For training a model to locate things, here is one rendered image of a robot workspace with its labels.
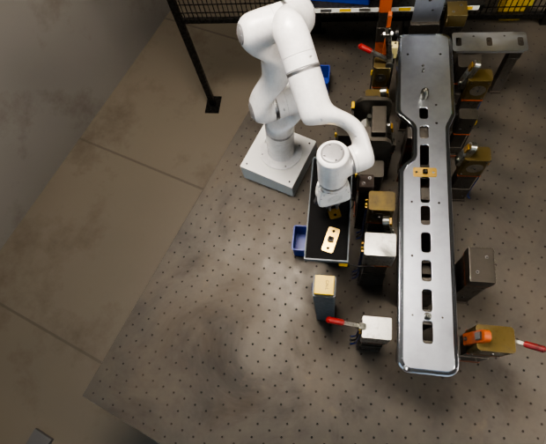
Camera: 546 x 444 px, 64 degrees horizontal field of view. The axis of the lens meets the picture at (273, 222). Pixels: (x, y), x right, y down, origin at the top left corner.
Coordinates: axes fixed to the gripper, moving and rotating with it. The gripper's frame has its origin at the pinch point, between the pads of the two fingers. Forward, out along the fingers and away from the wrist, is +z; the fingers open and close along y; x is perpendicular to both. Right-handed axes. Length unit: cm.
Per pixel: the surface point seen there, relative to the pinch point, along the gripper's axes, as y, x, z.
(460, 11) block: 76, 74, 12
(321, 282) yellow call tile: -10.2, -23.5, 2.6
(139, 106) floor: -96, 165, 119
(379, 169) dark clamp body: 20.8, 12.6, 10.5
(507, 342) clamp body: 39, -53, 12
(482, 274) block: 41, -31, 15
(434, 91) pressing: 55, 44, 18
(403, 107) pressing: 41, 40, 18
